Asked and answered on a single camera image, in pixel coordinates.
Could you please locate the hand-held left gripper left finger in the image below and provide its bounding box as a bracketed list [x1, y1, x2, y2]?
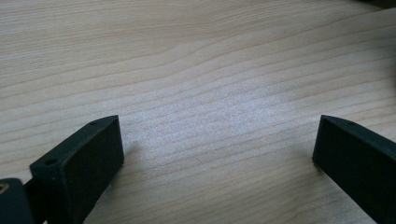
[29, 114, 125, 224]

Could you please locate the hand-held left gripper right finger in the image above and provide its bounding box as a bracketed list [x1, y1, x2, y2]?
[312, 114, 396, 224]

